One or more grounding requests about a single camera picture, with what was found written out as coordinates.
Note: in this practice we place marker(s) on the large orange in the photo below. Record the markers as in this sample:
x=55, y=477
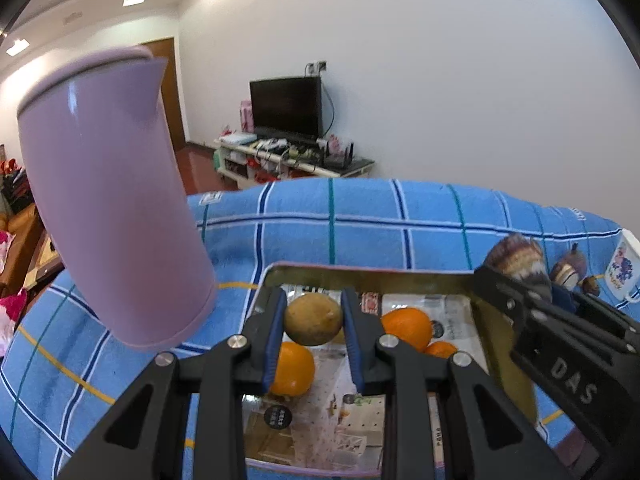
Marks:
x=407, y=327
x=295, y=370

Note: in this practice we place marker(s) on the small dark water chestnut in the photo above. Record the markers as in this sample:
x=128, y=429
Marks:
x=591, y=286

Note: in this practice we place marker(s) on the purple sweet potato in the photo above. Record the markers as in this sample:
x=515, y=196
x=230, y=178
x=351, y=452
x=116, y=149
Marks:
x=570, y=266

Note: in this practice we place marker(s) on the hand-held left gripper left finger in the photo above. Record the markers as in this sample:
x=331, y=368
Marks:
x=272, y=345

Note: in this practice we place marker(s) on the pink floral bag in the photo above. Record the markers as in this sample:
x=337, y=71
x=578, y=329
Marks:
x=336, y=144

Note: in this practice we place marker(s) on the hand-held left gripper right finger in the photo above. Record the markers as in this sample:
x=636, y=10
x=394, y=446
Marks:
x=352, y=345

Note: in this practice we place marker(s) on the pink metal tin box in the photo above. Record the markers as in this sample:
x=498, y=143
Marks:
x=380, y=277

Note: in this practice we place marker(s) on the black crates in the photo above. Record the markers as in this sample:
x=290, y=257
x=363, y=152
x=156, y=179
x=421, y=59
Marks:
x=15, y=185

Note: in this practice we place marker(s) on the person's right hand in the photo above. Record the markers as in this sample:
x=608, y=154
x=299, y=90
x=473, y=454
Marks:
x=570, y=447

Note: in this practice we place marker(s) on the wooden coffee table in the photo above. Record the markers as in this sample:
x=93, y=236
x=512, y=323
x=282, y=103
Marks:
x=45, y=262

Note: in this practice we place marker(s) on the white set-top box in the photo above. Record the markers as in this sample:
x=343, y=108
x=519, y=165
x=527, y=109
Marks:
x=236, y=138

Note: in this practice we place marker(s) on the low television stand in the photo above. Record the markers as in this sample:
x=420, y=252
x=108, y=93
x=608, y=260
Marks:
x=357, y=164

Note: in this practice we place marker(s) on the white printed mug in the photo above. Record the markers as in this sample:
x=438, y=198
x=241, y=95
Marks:
x=622, y=265

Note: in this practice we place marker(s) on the lilac electric kettle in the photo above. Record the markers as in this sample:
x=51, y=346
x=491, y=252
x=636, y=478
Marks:
x=110, y=200

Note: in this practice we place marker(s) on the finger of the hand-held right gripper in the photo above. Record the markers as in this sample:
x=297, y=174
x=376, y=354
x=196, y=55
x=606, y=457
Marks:
x=600, y=320
x=510, y=305

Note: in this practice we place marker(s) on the brown wooden door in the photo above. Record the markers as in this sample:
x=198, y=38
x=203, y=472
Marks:
x=170, y=85

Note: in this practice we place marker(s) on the wall socket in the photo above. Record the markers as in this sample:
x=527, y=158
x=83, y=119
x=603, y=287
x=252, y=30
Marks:
x=316, y=67

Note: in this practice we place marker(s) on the orange leather sofa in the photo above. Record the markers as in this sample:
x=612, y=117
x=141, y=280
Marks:
x=20, y=240

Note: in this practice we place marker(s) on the black television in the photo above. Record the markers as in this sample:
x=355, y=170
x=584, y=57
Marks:
x=285, y=107

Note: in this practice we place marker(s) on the pink floral cushion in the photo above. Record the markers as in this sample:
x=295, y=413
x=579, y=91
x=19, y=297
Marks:
x=5, y=250
x=12, y=320

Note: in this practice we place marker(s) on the blue plaid blanket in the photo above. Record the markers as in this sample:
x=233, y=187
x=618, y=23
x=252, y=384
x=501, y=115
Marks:
x=375, y=220

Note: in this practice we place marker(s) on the large cut taro piece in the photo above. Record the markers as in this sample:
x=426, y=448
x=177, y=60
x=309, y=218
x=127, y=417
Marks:
x=517, y=255

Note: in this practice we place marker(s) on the black router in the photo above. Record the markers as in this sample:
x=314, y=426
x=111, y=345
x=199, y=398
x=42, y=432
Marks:
x=340, y=157

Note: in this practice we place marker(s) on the ceiling air vent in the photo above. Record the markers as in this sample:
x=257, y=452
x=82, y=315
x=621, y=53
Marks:
x=72, y=17

